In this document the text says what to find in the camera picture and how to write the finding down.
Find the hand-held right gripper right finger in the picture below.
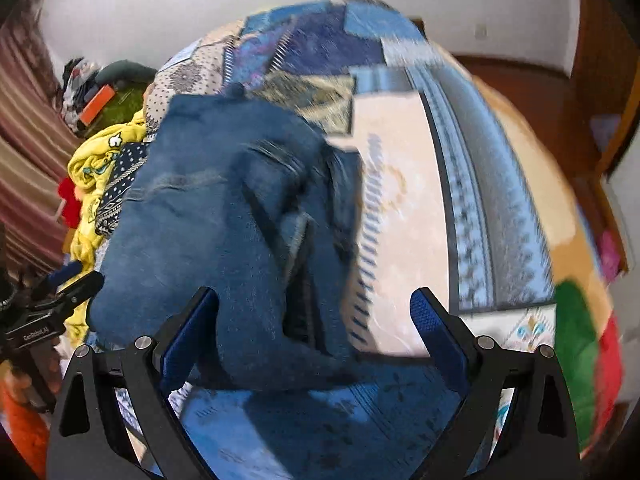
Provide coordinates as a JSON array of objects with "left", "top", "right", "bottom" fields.
[{"left": 410, "top": 287, "right": 583, "bottom": 480}]

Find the pink cloth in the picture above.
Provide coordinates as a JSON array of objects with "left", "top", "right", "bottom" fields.
[{"left": 597, "top": 230, "right": 622, "bottom": 282}]

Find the person's left hand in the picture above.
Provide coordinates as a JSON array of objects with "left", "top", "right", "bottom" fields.
[{"left": 15, "top": 340, "right": 65, "bottom": 402}]

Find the blue denim jacket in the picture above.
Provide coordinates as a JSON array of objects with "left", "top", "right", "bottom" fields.
[{"left": 87, "top": 85, "right": 438, "bottom": 395}]

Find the dark dotted cloth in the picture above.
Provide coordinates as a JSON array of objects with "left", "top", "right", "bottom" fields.
[{"left": 92, "top": 139, "right": 152, "bottom": 239}]

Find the yellow cartoon blanket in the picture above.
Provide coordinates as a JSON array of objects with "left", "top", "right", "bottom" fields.
[{"left": 64, "top": 110, "right": 162, "bottom": 348}]

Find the green patterned cloth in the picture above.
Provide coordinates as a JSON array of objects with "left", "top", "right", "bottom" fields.
[{"left": 91, "top": 82, "right": 152, "bottom": 134}]

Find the green and red cloth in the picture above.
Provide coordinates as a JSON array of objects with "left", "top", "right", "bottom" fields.
[{"left": 552, "top": 280, "right": 626, "bottom": 457}]

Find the brown wooden door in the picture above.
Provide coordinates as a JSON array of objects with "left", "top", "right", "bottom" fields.
[{"left": 569, "top": 0, "right": 640, "bottom": 177}]

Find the red plush toy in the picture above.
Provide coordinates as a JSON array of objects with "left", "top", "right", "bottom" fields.
[{"left": 56, "top": 177, "right": 82, "bottom": 229}]

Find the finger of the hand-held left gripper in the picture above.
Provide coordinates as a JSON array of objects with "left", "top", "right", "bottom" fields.
[
  {"left": 32, "top": 260, "right": 85, "bottom": 298},
  {"left": 55, "top": 271, "right": 107, "bottom": 308}
]

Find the blue patchwork bedsheet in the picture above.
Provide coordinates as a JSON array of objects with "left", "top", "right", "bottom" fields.
[{"left": 115, "top": 0, "right": 568, "bottom": 480}]

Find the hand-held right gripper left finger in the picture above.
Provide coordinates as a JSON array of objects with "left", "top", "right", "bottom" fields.
[{"left": 47, "top": 286, "right": 221, "bottom": 480}]

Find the striped brown curtain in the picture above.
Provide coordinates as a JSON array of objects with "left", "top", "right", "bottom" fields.
[{"left": 0, "top": 5, "right": 87, "bottom": 273}]

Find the pile of clothes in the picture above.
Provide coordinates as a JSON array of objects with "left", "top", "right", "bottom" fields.
[{"left": 60, "top": 57, "right": 108, "bottom": 132}]

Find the orange box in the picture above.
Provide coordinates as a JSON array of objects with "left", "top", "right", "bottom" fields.
[{"left": 78, "top": 83, "right": 115, "bottom": 125}]

